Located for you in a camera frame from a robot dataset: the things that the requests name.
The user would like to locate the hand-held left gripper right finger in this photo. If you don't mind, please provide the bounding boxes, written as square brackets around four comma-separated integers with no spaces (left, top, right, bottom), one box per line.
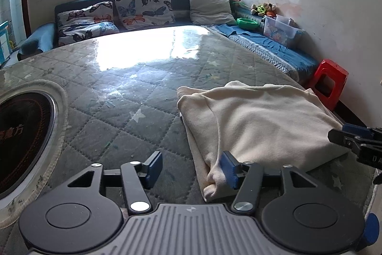
[220,151,317,213]

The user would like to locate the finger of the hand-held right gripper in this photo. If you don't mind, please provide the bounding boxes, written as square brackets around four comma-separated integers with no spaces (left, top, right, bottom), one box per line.
[328,129,359,151]
[342,123,373,137]

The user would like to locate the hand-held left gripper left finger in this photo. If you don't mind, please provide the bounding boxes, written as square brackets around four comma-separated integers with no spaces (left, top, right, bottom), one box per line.
[67,151,164,213]

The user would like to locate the cream knit sweater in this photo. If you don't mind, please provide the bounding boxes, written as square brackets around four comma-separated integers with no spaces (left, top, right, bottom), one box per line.
[177,80,348,203]

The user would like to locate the red plastic stool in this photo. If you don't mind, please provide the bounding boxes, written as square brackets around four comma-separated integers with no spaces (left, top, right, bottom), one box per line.
[306,59,349,111]

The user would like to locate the blue sofa blanket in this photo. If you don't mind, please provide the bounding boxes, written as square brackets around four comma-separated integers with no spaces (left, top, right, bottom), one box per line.
[206,23,320,82]

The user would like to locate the clear plastic storage box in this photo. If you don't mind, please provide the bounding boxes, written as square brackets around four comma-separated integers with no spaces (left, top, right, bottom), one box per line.
[263,14,305,48]

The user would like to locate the round black induction cooktop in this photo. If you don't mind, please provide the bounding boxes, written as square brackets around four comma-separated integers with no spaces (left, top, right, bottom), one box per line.
[0,89,58,202]

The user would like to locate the green plastic bowl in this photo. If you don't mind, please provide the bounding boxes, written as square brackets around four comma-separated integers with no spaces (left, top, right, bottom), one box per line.
[236,17,260,30]

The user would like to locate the green plush toy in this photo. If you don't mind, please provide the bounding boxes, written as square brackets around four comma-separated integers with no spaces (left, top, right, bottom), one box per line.
[251,3,266,16]

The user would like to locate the large butterfly print pillow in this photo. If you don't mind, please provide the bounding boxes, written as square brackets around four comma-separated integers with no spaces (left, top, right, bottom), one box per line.
[114,0,176,31]

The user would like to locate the small butterfly print pillow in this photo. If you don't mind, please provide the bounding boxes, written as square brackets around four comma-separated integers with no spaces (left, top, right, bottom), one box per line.
[57,2,120,47]

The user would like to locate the plain grey pillow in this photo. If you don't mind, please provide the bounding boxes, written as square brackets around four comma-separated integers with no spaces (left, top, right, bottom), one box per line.
[189,0,236,26]

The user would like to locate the blue corner sofa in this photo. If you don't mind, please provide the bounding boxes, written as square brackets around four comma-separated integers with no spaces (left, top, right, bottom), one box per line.
[16,0,320,85]

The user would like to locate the small blue shelf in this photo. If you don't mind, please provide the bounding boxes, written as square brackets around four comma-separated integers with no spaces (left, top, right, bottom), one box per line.
[0,20,14,64]

